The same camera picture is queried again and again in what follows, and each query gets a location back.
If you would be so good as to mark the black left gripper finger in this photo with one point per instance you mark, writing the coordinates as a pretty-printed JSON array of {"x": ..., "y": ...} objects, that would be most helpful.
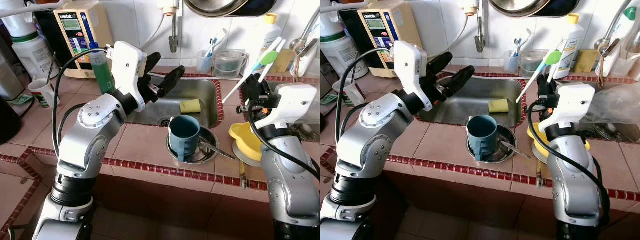
[
  {"x": 172, "y": 79},
  {"x": 440, "y": 62},
  {"x": 151, "y": 62},
  {"x": 461, "y": 80}
]

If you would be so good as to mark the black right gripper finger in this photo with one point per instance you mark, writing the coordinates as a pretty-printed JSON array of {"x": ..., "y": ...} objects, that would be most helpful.
[
  {"x": 553, "y": 89},
  {"x": 542, "y": 86},
  {"x": 265, "y": 89},
  {"x": 251, "y": 86}
]

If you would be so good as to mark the white straw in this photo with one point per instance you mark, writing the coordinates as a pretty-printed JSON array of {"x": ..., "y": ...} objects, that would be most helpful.
[
  {"x": 551, "y": 75},
  {"x": 281, "y": 46}
]

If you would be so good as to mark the green white brush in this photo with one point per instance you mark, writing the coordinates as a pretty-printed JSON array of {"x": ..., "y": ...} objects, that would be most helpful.
[
  {"x": 552, "y": 57},
  {"x": 269, "y": 57}
]

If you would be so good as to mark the steel bowl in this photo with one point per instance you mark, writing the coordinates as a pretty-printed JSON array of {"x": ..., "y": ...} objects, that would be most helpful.
[
  {"x": 507, "y": 136},
  {"x": 210, "y": 136}
]

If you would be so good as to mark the steel spoon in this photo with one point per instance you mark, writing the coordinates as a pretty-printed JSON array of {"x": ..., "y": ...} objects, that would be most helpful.
[
  {"x": 515, "y": 149},
  {"x": 215, "y": 149}
]

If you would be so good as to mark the teal mug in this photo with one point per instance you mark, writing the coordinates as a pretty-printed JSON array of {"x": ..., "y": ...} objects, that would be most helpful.
[
  {"x": 184, "y": 137},
  {"x": 482, "y": 137}
]

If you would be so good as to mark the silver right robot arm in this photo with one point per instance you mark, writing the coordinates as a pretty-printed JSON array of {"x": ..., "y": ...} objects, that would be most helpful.
[
  {"x": 285, "y": 175},
  {"x": 572, "y": 175}
]

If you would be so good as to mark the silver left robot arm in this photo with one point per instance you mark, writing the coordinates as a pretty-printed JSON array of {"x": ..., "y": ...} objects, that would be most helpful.
[
  {"x": 90, "y": 140},
  {"x": 370, "y": 140}
]

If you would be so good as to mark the chrome kitchen faucet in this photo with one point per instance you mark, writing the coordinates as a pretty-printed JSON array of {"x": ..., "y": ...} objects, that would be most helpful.
[
  {"x": 300, "y": 45},
  {"x": 607, "y": 45}
]

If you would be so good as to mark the steel sink basin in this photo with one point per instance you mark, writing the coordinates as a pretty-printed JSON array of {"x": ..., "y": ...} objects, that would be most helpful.
[
  {"x": 200, "y": 90},
  {"x": 480, "y": 95},
  {"x": 311, "y": 132},
  {"x": 615, "y": 132}
]

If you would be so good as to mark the yellow sponge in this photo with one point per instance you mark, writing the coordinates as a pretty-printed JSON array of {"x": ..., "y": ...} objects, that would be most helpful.
[
  {"x": 190, "y": 106},
  {"x": 498, "y": 106}
]

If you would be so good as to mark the tan sponge block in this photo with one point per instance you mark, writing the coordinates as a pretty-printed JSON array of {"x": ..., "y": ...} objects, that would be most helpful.
[
  {"x": 285, "y": 62},
  {"x": 586, "y": 61}
]

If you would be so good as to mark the clear toothbrush cup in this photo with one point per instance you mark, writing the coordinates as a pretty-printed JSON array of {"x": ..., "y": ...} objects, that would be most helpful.
[
  {"x": 204, "y": 64},
  {"x": 510, "y": 64}
]

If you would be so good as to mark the clear plastic bag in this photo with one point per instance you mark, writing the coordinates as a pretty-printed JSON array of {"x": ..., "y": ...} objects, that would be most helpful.
[
  {"x": 312, "y": 107},
  {"x": 612, "y": 102}
]

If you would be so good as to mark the green dish soap bottle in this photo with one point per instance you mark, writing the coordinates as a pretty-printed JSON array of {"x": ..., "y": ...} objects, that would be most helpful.
[{"x": 102, "y": 75}]

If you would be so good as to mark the white detergent bottle yellow cap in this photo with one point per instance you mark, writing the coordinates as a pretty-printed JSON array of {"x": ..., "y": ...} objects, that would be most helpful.
[
  {"x": 572, "y": 40},
  {"x": 270, "y": 35}
]

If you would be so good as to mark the small steel saucer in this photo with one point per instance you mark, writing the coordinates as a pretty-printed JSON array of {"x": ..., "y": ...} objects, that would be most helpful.
[
  {"x": 539, "y": 157},
  {"x": 240, "y": 157}
]

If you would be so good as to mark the beige water ionizer appliance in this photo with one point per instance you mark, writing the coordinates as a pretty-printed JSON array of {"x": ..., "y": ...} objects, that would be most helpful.
[
  {"x": 385, "y": 30},
  {"x": 75, "y": 30}
]

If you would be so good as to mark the hanging steel pan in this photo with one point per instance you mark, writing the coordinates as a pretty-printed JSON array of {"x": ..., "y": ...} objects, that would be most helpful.
[
  {"x": 225, "y": 6},
  {"x": 530, "y": 6}
]

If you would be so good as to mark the white jar green lid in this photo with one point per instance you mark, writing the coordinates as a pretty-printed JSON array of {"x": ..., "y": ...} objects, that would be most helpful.
[
  {"x": 340, "y": 55},
  {"x": 32, "y": 57}
]

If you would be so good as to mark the small printed cup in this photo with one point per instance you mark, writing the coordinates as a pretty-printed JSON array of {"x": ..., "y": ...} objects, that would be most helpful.
[
  {"x": 350, "y": 92},
  {"x": 41, "y": 92}
]

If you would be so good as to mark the white plastic pipe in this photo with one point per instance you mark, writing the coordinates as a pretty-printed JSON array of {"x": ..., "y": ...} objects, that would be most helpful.
[
  {"x": 25, "y": 8},
  {"x": 340, "y": 6}
]

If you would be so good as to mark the dark red cabinet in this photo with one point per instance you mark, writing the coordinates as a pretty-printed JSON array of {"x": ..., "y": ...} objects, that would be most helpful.
[
  {"x": 475, "y": 215},
  {"x": 175, "y": 210}
]

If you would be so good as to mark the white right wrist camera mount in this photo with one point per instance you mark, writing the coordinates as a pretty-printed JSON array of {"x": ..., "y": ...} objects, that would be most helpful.
[
  {"x": 287, "y": 100},
  {"x": 572, "y": 100}
]

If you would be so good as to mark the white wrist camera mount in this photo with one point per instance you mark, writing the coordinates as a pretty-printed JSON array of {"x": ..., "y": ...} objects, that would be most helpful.
[
  {"x": 572, "y": 100},
  {"x": 287, "y": 100},
  {"x": 412, "y": 65},
  {"x": 127, "y": 65}
]

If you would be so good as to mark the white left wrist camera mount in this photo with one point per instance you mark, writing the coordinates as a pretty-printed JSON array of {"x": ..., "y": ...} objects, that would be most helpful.
[
  {"x": 127, "y": 65},
  {"x": 412, "y": 65}
]

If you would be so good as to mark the grey wall tap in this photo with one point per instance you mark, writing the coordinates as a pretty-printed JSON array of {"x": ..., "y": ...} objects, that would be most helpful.
[
  {"x": 480, "y": 35},
  {"x": 173, "y": 35}
]

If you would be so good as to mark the white wall water filter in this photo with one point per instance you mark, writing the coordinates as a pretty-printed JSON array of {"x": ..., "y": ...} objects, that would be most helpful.
[
  {"x": 169, "y": 6},
  {"x": 470, "y": 6}
]

